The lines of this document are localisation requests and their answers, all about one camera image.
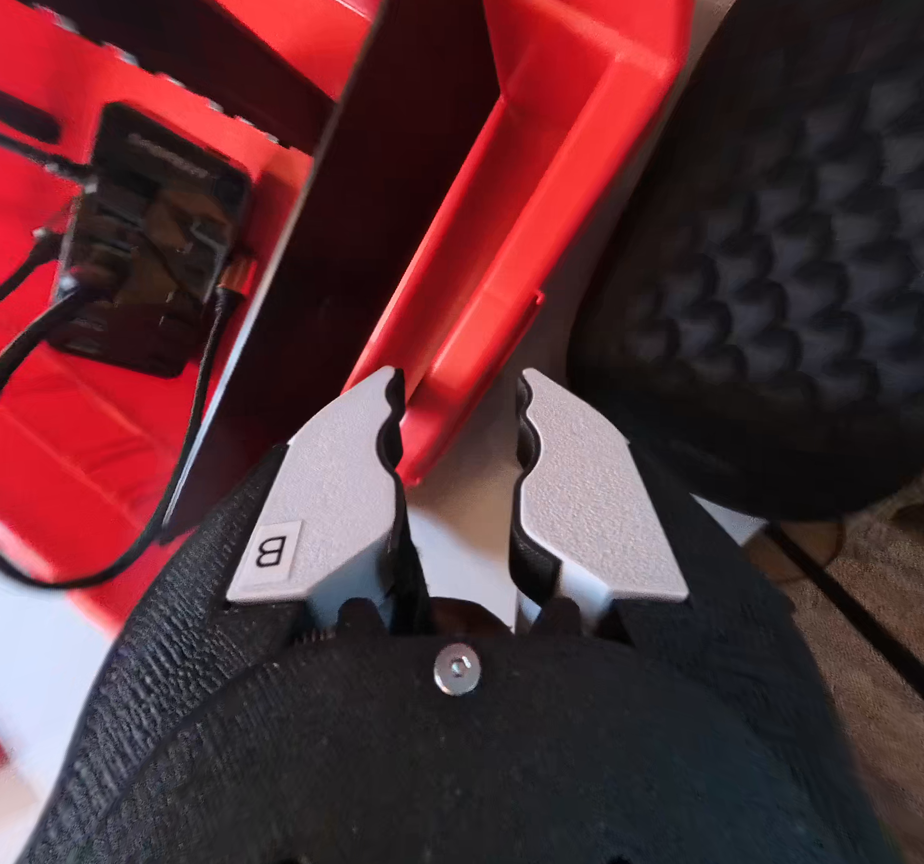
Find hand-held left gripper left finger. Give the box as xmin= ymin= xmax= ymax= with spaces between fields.
xmin=226 ymin=366 xmax=407 ymax=630

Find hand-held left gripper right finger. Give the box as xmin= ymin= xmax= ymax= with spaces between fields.
xmin=509 ymin=367 xmax=690 ymax=630

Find black cable orange plugs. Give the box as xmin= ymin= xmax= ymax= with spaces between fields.
xmin=0 ymin=252 xmax=258 ymax=591

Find red plastic bin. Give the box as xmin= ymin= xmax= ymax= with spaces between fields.
xmin=346 ymin=0 xmax=705 ymax=487
xmin=0 ymin=0 xmax=477 ymax=634

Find black usb hub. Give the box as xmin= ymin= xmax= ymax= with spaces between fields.
xmin=52 ymin=102 xmax=254 ymax=379

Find black table leg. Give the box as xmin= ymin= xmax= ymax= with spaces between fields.
xmin=764 ymin=523 xmax=924 ymax=700

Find black textured seat cushion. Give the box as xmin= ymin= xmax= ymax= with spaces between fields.
xmin=566 ymin=0 xmax=924 ymax=522

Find black braided angled-plug cable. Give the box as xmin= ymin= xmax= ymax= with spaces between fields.
xmin=0 ymin=275 xmax=84 ymax=392

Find black cable grey plugs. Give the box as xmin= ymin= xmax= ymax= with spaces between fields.
xmin=0 ymin=227 xmax=64 ymax=302

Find thin black cable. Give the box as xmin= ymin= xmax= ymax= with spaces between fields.
xmin=0 ymin=129 xmax=100 ymax=191

